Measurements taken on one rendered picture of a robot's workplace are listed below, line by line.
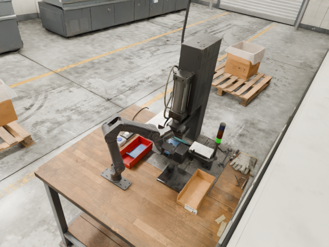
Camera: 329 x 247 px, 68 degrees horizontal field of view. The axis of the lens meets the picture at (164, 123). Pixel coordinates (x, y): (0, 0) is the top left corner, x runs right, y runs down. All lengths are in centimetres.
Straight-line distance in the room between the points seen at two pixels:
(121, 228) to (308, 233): 99
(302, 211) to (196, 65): 97
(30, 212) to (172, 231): 162
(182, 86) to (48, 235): 175
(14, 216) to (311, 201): 243
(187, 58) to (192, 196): 79
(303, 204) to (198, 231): 87
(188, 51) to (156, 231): 95
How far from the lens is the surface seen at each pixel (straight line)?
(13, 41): 579
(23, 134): 325
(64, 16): 627
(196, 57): 135
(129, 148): 170
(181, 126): 152
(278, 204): 56
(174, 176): 154
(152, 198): 146
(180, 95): 138
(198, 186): 154
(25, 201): 275
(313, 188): 63
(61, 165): 168
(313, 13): 1043
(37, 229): 253
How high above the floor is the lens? 208
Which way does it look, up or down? 37 degrees down
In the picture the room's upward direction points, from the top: 6 degrees clockwise
